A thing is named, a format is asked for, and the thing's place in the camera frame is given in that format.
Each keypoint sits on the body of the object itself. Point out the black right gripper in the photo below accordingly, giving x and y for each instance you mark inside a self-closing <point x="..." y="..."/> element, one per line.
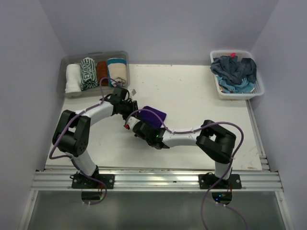
<point x="136" y="135"/>

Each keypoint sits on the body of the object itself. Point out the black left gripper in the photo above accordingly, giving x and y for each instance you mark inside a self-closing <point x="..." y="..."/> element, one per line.
<point x="134" y="107"/>

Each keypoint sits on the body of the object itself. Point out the purple towel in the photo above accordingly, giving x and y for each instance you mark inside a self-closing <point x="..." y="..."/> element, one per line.
<point x="152" y="116"/>

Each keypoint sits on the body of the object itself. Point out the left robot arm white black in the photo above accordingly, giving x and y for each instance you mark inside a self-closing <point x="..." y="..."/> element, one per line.
<point x="71" y="137"/>

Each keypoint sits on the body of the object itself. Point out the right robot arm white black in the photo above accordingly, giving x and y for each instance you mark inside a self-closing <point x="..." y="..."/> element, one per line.
<point x="214" y="140"/>

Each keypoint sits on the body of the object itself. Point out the beige teal rolled towel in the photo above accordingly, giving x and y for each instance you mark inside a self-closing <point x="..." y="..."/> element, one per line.
<point x="117" y="72"/>

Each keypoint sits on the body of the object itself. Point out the brown rolled towel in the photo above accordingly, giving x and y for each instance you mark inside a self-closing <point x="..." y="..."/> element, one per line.
<point x="102" y="72"/>

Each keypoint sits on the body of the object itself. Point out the green striped rolled towel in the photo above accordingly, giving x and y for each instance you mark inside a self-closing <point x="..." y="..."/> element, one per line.
<point x="88" y="74"/>

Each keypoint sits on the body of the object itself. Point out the white rolled towel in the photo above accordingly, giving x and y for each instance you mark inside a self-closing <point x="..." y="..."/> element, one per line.
<point x="73" y="78"/>

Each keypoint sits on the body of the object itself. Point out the clear plastic tray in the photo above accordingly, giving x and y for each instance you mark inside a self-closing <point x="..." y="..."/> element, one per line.
<point x="97" y="57"/>

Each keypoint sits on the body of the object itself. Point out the light blue crumpled towel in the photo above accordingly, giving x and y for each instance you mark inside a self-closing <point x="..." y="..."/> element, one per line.
<point x="244" y="87"/>

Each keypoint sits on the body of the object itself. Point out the dark grey crumpled towel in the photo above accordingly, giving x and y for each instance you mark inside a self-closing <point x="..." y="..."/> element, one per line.
<point x="232" y="71"/>

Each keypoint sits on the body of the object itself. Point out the white plastic laundry basket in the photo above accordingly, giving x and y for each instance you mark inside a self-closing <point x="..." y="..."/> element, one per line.
<point x="259" y="88"/>

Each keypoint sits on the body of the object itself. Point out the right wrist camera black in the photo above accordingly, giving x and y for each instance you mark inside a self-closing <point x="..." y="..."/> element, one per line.
<point x="142" y="129"/>

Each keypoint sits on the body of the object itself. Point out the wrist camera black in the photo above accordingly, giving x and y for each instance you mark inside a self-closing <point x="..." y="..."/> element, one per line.
<point x="121" y="93"/>
<point x="142" y="129"/>

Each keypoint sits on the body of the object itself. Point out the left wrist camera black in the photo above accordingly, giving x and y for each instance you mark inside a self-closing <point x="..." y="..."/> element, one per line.
<point x="121" y="93"/>

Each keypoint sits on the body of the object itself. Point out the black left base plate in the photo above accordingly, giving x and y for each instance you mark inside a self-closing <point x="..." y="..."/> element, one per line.
<point x="97" y="181"/>

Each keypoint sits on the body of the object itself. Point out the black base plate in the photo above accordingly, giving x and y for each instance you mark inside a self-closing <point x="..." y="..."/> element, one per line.
<point x="97" y="181"/>
<point x="208" y="179"/>

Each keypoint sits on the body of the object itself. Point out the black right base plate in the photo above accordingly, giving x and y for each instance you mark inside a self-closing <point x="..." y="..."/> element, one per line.
<point x="208" y="179"/>

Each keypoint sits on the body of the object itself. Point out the aluminium mounting rail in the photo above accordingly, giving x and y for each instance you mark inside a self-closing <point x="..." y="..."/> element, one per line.
<point x="57" y="178"/>

